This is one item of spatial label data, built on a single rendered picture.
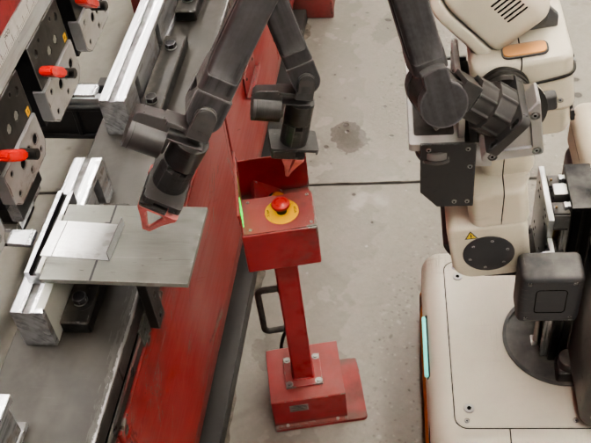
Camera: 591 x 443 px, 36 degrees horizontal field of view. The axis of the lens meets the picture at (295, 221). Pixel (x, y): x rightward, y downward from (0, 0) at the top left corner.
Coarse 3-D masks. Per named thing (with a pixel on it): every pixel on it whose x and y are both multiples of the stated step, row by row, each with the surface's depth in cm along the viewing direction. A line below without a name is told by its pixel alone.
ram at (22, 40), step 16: (0, 0) 135; (16, 0) 140; (48, 0) 152; (0, 16) 136; (32, 16) 146; (0, 32) 136; (32, 32) 146; (16, 48) 141; (16, 64) 141; (0, 80) 136
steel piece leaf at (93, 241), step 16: (80, 224) 164; (96, 224) 163; (112, 224) 163; (64, 240) 161; (80, 240) 161; (96, 240) 161; (112, 240) 158; (64, 256) 159; (80, 256) 158; (96, 256) 158
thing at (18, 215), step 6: (36, 180) 156; (36, 186) 156; (30, 192) 154; (36, 192) 158; (30, 198) 154; (36, 198) 158; (24, 204) 151; (30, 204) 154; (12, 210) 150; (18, 210) 150; (24, 210) 151; (30, 210) 156; (12, 216) 151; (18, 216) 151; (24, 216) 152; (18, 222) 152; (24, 222) 154
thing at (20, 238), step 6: (6, 234) 164; (12, 234) 163; (18, 234) 163; (24, 234) 163; (30, 234) 163; (36, 234) 164; (6, 240) 162; (12, 240) 162; (18, 240) 162; (24, 240) 162; (30, 240) 162; (18, 246) 162; (24, 246) 162; (30, 246) 162
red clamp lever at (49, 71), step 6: (42, 66) 145; (48, 66) 145; (54, 66) 146; (42, 72) 144; (48, 72) 144; (54, 72) 145; (60, 72) 147; (66, 72) 150; (72, 72) 152; (60, 78) 153; (66, 78) 153; (72, 78) 153
